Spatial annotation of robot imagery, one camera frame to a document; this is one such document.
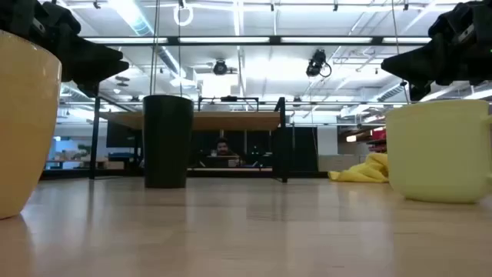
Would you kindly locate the black overhead beam with lights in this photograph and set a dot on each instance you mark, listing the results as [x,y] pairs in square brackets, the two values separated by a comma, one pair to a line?
[274,39]

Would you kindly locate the black round ceiling fixture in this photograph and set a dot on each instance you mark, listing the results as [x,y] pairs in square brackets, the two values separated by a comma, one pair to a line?
[220,67]

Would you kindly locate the large yellow cup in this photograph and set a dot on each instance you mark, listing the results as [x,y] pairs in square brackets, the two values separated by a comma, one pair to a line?
[27,123]

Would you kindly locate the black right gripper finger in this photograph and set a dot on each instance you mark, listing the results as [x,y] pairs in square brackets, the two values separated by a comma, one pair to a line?
[419,92]
[415,63]

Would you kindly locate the black monitor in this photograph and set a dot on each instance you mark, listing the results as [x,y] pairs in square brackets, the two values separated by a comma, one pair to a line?
[120,134]

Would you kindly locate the dark laptop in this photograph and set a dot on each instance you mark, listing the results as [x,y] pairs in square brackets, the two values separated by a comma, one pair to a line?
[221,161]

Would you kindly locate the black tall cup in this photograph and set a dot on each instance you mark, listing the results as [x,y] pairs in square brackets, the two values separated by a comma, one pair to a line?
[168,142]

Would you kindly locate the red box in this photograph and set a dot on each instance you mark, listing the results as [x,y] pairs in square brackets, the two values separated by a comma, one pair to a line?
[378,134]

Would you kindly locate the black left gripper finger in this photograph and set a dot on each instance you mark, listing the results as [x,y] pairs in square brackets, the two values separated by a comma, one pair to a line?
[89,89]
[92,61]

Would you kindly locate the yellow cloth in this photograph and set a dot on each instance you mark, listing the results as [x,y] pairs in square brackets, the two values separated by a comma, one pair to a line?
[365,171]

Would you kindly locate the person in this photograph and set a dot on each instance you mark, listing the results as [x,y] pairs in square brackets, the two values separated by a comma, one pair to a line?
[222,148]

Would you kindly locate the wooden shelf with black frame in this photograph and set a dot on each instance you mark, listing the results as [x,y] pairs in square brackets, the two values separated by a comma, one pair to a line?
[230,121]

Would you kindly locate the pale yellow mug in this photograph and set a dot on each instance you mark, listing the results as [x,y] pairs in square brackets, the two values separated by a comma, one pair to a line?
[438,154]

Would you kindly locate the black overhead camera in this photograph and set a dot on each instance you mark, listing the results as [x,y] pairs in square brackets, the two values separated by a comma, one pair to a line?
[316,63]

